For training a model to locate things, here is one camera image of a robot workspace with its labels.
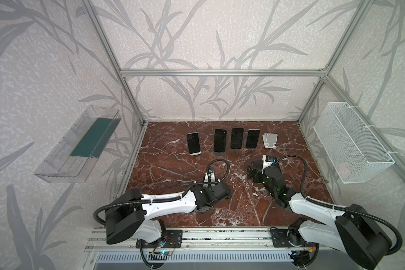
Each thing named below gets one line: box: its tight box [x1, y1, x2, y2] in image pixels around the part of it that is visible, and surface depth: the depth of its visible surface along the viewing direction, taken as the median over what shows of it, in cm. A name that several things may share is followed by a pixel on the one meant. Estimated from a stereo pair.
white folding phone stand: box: [262, 132, 278, 150], surface depth 107 cm
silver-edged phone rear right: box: [245, 128, 261, 150], surface depth 101 cm
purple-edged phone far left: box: [186, 132, 202, 156], surface depth 103 cm
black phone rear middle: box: [230, 127, 244, 150], surface depth 103 cm
